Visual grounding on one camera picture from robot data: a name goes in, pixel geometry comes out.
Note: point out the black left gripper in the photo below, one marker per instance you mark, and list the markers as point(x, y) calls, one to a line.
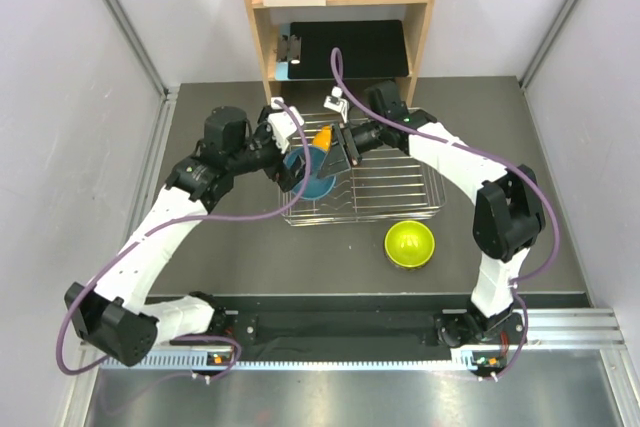
point(283, 176)

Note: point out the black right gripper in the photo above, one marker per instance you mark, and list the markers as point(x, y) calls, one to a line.
point(335, 162)

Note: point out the orange bowl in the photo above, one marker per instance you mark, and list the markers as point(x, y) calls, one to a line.
point(323, 138)

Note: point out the blue bowl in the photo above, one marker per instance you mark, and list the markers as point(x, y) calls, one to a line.
point(316, 187)

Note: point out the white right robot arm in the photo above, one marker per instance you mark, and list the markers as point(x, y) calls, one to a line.
point(509, 207)

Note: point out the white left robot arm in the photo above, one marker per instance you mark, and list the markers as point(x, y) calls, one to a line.
point(111, 311)

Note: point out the green bowl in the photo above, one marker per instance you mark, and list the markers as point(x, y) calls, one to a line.
point(409, 245)

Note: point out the black clipboard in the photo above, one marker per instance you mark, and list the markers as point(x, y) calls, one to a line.
point(370, 49)

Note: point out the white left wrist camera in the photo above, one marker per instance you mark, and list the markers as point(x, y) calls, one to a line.
point(282, 124)

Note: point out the metal wire dish rack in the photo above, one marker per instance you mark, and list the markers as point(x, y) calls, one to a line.
point(387, 185)

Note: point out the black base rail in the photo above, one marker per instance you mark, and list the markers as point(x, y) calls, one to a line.
point(359, 327)

